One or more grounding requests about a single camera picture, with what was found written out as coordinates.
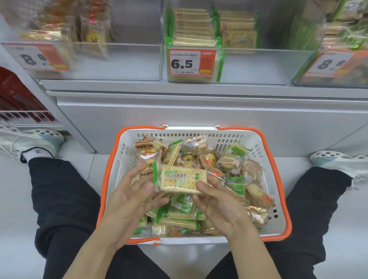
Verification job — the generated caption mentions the person's left hand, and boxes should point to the person's left hand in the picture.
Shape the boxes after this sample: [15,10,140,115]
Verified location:
[98,158,173,251]

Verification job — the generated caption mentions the person's right hand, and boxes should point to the person's right hand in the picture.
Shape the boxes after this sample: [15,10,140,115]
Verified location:
[188,172,259,244]

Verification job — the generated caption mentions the green-trimmed cracker packet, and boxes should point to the green-trimmed cracker packet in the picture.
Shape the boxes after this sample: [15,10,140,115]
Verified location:
[151,164,213,198]

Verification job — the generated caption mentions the person's left forearm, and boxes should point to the person's left forearm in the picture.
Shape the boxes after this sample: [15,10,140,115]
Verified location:
[60,221,130,279]

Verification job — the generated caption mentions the person's right forearm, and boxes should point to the person's right forearm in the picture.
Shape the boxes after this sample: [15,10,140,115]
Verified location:
[223,227,308,279]

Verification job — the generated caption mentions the white basket with orange rim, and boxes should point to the white basket with orange rim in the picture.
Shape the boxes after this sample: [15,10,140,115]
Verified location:
[95,114,301,261]

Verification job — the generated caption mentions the pile of mixed snack packets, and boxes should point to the pile of mixed snack packets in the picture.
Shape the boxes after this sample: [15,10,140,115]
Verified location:
[125,128,282,249]

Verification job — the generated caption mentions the white metal shelf unit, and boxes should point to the white metal shelf unit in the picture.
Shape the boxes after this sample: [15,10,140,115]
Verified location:
[0,51,368,181]

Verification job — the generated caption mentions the black trousers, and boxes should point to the black trousers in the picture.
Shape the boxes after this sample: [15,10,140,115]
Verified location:
[16,139,354,279]

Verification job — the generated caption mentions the white sock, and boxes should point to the white sock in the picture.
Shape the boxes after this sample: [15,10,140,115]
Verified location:
[20,146,56,167]

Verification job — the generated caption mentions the clear bin with cake packets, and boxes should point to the clear bin with cake packets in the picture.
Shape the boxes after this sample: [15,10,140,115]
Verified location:
[0,0,171,91]

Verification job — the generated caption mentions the orange and white price tag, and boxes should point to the orange and white price tag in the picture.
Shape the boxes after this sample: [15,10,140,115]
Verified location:
[303,44,368,83]
[0,39,72,75]
[166,45,217,80]

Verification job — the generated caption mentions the clear bin with cracker packets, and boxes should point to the clear bin with cracker packets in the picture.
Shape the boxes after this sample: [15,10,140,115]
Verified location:
[155,0,328,97]

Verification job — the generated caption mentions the white left sneaker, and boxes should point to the white left sneaker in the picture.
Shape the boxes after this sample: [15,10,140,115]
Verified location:
[0,124,66,166]

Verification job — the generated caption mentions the white sneaker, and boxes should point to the white sneaker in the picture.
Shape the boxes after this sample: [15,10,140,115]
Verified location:
[0,124,66,166]
[307,148,368,186]

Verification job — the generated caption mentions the white right sneaker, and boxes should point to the white right sneaker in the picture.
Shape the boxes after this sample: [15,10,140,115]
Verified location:
[307,148,368,186]

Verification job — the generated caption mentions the stack of orange cake packets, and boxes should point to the stack of orange cake packets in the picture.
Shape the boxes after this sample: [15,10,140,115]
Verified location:
[18,0,119,61]

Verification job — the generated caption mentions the rows of shelved cracker packs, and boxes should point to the rows of shelved cracker packs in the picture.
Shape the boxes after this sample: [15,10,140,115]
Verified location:
[159,2,262,87]

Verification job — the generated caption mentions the row of red packets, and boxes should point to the row of red packets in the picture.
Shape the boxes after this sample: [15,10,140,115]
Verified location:
[0,64,61,126]

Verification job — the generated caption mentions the white wire shelf rail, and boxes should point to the white wire shelf rail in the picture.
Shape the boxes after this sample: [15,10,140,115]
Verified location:
[0,105,59,131]

